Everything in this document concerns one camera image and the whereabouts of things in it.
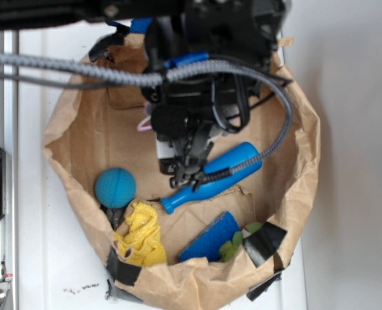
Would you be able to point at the yellow plush toy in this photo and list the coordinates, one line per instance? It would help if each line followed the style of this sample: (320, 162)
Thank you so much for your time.
(141, 245)

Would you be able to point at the aluminium frame rail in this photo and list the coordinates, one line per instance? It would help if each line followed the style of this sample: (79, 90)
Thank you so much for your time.
(8, 207)

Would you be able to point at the blue tape strip top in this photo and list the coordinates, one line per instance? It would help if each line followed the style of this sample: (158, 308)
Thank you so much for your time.
(137, 26)

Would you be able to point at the black tape patch bottom left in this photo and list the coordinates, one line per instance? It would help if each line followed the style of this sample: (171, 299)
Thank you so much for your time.
(122, 272)

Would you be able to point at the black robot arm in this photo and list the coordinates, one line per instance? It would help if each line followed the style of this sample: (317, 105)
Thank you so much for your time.
(18, 15)

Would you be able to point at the black gripper finger with white pad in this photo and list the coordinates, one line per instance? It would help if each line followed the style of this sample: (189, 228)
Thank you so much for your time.
(170, 153)

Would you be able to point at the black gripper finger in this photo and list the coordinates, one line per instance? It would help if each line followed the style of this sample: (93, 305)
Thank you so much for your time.
(191, 147)

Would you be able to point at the black tape patch right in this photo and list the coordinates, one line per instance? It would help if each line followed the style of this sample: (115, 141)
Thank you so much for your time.
(264, 243)

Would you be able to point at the blue rubber ball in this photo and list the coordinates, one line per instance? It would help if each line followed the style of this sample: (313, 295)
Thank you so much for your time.
(115, 188)

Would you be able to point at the blue foam block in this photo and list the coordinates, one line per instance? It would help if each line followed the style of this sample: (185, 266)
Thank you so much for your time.
(208, 243)

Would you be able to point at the green plush toy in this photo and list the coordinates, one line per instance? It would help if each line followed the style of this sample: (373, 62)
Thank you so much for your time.
(230, 247)

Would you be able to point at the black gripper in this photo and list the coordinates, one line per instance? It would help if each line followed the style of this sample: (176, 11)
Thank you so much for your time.
(213, 56)

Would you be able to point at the gray plush mouse toy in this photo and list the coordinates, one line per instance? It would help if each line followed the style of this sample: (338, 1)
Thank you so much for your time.
(145, 124)

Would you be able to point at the blue plastic bottle toy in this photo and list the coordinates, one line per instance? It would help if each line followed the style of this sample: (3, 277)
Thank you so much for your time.
(216, 181)

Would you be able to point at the black tape patch top left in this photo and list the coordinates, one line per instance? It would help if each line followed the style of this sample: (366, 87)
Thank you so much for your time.
(103, 43)

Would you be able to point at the black tape patch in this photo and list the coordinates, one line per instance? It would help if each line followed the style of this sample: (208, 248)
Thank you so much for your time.
(264, 243)
(103, 43)
(122, 272)

